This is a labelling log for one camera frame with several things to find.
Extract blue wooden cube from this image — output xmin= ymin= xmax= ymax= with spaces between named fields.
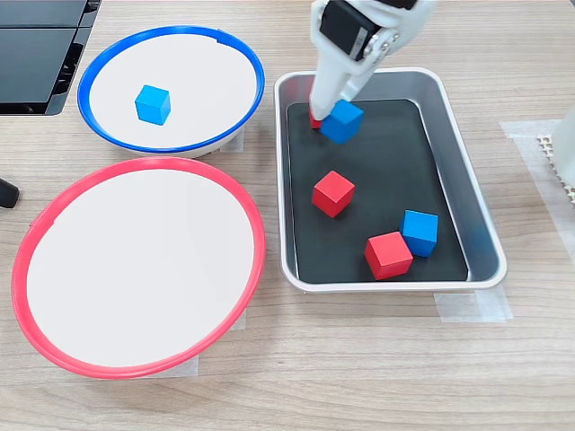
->
xmin=320 ymin=99 xmax=365 ymax=145
xmin=134 ymin=84 xmax=172 ymax=127
xmin=401 ymin=208 xmax=439 ymax=259

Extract silver metal tray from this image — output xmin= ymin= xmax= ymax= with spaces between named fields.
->
xmin=273 ymin=66 xmax=509 ymax=295

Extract black tray liner mat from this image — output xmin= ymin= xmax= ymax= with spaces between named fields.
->
xmin=286 ymin=98 xmax=471 ymax=285

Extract clear tape strip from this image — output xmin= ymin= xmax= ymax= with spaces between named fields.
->
xmin=147 ymin=353 xmax=200 ymax=380
xmin=433 ymin=286 xmax=515 ymax=323
xmin=215 ymin=127 xmax=246 ymax=156

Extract blue rimmed white dish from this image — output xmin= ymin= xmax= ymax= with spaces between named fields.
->
xmin=76 ymin=25 xmax=266 ymax=159

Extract translucent white base sheet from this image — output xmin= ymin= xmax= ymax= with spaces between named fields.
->
xmin=500 ymin=119 xmax=575 ymax=262

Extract beige mesh mat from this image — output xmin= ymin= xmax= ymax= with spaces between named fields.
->
xmin=536 ymin=134 xmax=575 ymax=207

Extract red rimmed white dish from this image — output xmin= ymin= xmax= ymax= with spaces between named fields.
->
xmin=11 ymin=156 xmax=267 ymax=381

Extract black flat device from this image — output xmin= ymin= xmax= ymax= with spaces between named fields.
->
xmin=0 ymin=0 xmax=103 ymax=118

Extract black cylindrical object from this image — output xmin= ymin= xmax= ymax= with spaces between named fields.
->
xmin=0 ymin=177 xmax=21 ymax=209

